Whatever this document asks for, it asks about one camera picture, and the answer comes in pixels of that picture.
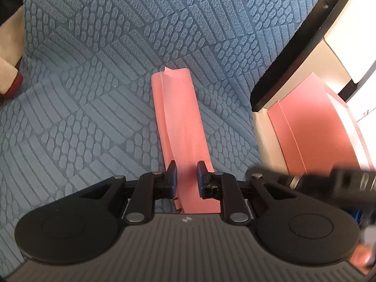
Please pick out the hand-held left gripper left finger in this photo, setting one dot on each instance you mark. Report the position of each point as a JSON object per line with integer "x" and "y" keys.
{"x": 173, "y": 179}

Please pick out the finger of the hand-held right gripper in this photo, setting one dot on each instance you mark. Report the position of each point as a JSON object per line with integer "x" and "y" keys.
{"x": 279, "y": 176}

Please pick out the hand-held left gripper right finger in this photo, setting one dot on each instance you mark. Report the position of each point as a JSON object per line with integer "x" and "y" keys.
{"x": 201, "y": 179}

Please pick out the pink cloth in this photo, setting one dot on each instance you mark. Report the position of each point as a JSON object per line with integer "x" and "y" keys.
{"x": 182, "y": 123}

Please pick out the pink cardboard box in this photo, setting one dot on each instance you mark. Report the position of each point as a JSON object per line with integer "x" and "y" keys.
{"x": 320, "y": 129}

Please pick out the blue textured cushion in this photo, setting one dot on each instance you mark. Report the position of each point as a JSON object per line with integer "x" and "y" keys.
{"x": 88, "y": 79}

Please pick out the black white red printed blanket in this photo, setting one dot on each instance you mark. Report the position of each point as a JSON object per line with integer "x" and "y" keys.
{"x": 8, "y": 50}

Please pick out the white board grey frame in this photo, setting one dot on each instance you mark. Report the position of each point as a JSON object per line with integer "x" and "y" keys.
{"x": 367, "y": 129}

